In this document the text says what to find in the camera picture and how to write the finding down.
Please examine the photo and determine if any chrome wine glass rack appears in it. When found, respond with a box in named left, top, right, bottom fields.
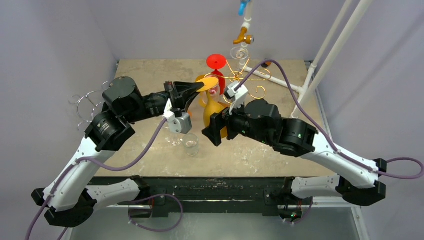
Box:
left=68, top=81, right=111, bottom=132

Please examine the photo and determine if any clear tall flute glass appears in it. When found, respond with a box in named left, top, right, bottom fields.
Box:
left=230, top=46, right=249, bottom=72

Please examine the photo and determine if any red plastic wine glass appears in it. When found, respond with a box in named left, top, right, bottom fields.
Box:
left=206, top=53, right=227, bottom=96

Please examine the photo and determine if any yellow plastic goblet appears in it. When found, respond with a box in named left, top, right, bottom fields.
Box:
left=195, top=74, right=208, bottom=108
left=198, top=75, right=227, bottom=129

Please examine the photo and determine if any clear wine glass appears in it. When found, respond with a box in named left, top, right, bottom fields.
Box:
left=162, top=117, right=182, bottom=147

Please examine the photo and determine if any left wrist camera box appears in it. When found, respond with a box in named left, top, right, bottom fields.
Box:
left=163, top=98, right=193, bottom=134

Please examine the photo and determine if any brass faucet with blue handle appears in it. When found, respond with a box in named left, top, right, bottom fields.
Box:
left=232, top=0, right=254, bottom=45

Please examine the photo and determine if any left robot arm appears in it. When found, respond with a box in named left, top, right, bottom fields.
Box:
left=31, top=77, right=208, bottom=228

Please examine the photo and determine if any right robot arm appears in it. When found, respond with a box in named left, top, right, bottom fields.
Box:
left=202, top=99, right=387, bottom=207

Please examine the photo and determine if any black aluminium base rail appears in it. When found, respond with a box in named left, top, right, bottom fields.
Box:
left=68, top=177, right=359, bottom=220

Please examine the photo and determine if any white pvc pipe frame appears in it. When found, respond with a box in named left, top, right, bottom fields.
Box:
left=238, top=0, right=373, bottom=118

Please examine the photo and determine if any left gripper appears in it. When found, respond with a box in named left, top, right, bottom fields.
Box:
left=123, top=80, right=204, bottom=124

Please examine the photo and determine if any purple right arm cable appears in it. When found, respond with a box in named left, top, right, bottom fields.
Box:
left=235, top=59, right=424, bottom=226

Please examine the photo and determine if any small black orange object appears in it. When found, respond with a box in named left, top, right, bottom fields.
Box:
left=261, top=59, right=273, bottom=69

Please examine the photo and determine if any clear short glass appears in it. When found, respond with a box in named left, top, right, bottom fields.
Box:
left=182, top=133, right=199, bottom=157
left=207, top=75, right=221, bottom=102

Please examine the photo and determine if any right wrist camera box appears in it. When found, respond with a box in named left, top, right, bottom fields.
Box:
left=224, top=81, right=249, bottom=115

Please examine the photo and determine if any gold rack with wooden base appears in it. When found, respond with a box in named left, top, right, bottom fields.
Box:
left=206, top=49, right=273, bottom=104

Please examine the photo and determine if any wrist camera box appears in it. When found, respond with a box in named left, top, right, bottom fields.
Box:
left=224, top=81, right=249, bottom=115
left=163, top=98, right=193, bottom=134

